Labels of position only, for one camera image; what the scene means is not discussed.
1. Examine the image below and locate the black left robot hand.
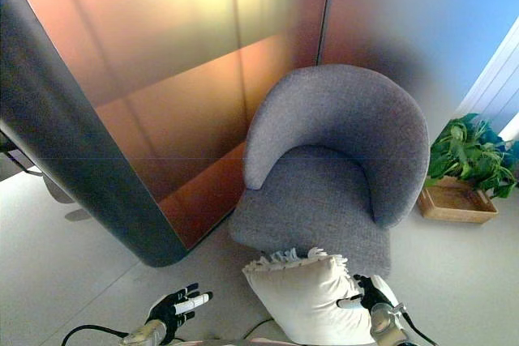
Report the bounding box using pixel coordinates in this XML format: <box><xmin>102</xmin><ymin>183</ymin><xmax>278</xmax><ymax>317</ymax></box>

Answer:
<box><xmin>146</xmin><ymin>283</ymin><xmax>214</xmax><ymax>335</ymax></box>

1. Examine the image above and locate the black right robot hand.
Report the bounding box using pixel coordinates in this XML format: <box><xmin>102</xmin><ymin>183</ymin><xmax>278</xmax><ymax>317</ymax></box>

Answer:
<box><xmin>336</xmin><ymin>274</ymin><xmax>401</xmax><ymax>318</ymax></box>

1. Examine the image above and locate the grey fabric tub armchair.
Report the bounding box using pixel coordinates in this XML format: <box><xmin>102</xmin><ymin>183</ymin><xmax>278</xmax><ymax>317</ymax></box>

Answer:
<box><xmin>227</xmin><ymin>64</ymin><xmax>431</xmax><ymax>278</ymax></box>

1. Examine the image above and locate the white tasselled pillow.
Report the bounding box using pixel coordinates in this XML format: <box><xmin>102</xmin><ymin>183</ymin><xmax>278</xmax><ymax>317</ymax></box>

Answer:
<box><xmin>242</xmin><ymin>245</ymin><xmax>376</xmax><ymax>345</ymax></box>

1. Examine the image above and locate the green leafy potted plant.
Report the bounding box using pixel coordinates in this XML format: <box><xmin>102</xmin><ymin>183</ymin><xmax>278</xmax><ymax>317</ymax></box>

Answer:
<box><xmin>425</xmin><ymin>113</ymin><xmax>519</xmax><ymax>201</ymax></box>

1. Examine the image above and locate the wooden planter box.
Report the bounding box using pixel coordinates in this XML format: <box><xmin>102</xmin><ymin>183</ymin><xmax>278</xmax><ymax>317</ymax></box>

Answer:
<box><xmin>416</xmin><ymin>175</ymin><xmax>499</xmax><ymax>224</ymax></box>

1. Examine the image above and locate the grey office chair base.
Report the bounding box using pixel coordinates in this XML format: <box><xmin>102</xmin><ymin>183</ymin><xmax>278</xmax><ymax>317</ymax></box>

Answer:
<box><xmin>42</xmin><ymin>175</ymin><xmax>94</xmax><ymax>222</ymax></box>

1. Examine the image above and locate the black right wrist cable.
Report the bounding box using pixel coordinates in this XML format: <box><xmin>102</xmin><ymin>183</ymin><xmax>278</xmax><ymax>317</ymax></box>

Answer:
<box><xmin>399</xmin><ymin>305</ymin><xmax>440</xmax><ymax>346</ymax></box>

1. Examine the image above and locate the dark booth with orange glass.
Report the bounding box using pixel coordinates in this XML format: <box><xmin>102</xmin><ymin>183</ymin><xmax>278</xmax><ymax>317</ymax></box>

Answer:
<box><xmin>0</xmin><ymin>0</ymin><xmax>337</xmax><ymax>269</ymax></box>

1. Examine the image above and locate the white window blind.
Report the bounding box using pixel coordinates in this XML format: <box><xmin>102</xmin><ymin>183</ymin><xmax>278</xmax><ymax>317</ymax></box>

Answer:
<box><xmin>457</xmin><ymin>15</ymin><xmax>519</xmax><ymax>139</ymax></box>

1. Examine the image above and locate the thick black left wrist cable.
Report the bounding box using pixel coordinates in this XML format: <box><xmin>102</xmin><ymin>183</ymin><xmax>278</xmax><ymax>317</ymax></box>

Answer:
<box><xmin>60</xmin><ymin>323</ymin><xmax>131</xmax><ymax>346</ymax></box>

